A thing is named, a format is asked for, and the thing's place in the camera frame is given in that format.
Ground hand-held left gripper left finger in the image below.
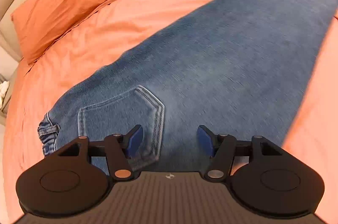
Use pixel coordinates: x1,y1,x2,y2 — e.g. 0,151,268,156
56,124,144,181

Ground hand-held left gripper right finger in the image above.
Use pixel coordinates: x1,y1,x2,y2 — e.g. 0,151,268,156
197,125,283,180

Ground blue denim pants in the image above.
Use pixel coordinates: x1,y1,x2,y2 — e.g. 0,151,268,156
38,0,338,177

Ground orange bed duvet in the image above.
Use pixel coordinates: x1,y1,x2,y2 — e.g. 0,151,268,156
3,0,338,224

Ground beige nightstand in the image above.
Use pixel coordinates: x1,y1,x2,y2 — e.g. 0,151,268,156
0,66,19,125

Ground white crumpled cloth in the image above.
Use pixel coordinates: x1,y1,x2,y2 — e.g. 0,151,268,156
0,81,10,103

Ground orange embroidered pillow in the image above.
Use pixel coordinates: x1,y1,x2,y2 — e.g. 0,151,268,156
11,0,136,65

